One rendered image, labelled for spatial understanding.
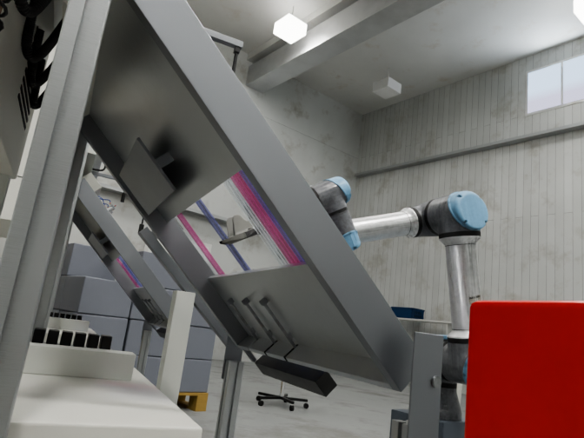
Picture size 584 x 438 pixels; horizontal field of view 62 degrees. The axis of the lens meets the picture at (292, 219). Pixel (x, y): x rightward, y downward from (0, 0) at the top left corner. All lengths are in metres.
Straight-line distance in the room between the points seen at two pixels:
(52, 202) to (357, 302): 0.40
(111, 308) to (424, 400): 3.31
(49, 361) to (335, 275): 0.50
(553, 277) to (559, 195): 1.44
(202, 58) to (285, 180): 0.19
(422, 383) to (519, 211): 9.13
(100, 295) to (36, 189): 3.29
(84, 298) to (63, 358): 2.87
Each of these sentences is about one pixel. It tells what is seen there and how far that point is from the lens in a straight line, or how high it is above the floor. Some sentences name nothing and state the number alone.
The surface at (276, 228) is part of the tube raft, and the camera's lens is 0.80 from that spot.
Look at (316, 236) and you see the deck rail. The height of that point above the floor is 0.87.
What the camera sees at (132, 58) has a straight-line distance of 0.89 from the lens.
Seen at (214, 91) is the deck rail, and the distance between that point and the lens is 0.65.
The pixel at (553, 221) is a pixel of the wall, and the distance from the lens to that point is 9.48.
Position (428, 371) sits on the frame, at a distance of 0.71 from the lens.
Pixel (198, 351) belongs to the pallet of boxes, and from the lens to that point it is 4.24.
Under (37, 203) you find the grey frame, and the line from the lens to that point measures 0.55.
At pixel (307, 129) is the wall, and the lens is 11.72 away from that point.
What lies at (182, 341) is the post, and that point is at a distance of 1.57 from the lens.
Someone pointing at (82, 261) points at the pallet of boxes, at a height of 1.06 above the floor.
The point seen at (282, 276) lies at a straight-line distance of 0.88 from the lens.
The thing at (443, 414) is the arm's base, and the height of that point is 0.57.
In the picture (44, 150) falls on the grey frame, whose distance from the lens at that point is 0.56.
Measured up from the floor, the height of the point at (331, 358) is 0.70.
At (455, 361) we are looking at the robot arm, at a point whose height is 0.71.
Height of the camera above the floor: 0.74
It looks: 13 degrees up
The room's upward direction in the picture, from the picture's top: 7 degrees clockwise
